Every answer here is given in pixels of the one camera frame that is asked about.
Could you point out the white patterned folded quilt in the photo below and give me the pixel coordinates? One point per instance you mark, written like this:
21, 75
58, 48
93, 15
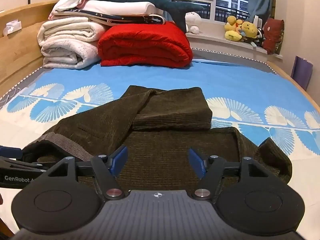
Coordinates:
67, 52

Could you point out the cream folded quilt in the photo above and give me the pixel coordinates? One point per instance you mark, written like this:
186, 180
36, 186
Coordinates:
70, 31

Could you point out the red folded blanket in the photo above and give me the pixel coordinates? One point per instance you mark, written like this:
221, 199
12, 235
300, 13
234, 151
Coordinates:
145, 45

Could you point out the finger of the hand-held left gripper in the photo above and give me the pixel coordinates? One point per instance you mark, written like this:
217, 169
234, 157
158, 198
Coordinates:
22, 166
10, 153

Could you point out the white small appliance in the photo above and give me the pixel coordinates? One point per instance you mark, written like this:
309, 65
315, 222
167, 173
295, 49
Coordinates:
258, 21

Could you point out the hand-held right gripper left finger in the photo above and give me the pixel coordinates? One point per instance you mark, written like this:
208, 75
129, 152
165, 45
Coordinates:
118, 161

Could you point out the dark red cushion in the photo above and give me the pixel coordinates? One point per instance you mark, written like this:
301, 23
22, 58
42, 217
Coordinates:
273, 36

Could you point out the navy star print blanket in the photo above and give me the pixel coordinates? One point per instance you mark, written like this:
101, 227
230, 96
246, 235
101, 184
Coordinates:
125, 18

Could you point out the clear tissue pack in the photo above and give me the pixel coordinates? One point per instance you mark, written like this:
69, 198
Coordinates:
11, 27

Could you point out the purple bag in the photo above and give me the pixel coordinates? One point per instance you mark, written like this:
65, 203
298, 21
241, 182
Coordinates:
301, 72

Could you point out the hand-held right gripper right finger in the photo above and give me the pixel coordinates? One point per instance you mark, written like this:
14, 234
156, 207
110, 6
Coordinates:
197, 163

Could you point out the grey mattress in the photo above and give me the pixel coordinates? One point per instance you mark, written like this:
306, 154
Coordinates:
27, 78

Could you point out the white windowsill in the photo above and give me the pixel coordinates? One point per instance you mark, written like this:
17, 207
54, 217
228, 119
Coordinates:
220, 42

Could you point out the white seal plush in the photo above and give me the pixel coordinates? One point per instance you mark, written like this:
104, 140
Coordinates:
193, 21

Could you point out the blue white printed bed sheet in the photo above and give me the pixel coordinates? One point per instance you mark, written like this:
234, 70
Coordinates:
225, 85

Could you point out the yellow plush toy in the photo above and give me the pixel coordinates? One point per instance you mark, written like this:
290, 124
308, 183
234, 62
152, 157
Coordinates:
232, 27
250, 28

